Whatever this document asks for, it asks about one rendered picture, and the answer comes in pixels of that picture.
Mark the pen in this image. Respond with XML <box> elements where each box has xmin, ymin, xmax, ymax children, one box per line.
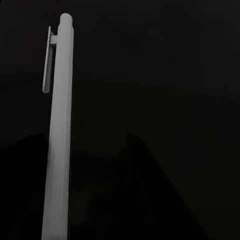
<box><xmin>41</xmin><ymin>13</ymin><xmax>74</xmax><ymax>240</ymax></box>

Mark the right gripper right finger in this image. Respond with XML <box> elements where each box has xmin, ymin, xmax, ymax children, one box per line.
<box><xmin>125</xmin><ymin>133</ymin><xmax>210</xmax><ymax>240</ymax></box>

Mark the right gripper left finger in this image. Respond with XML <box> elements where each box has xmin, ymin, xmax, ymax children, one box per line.
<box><xmin>0</xmin><ymin>133</ymin><xmax>47</xmax><ymax>240</ymax></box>

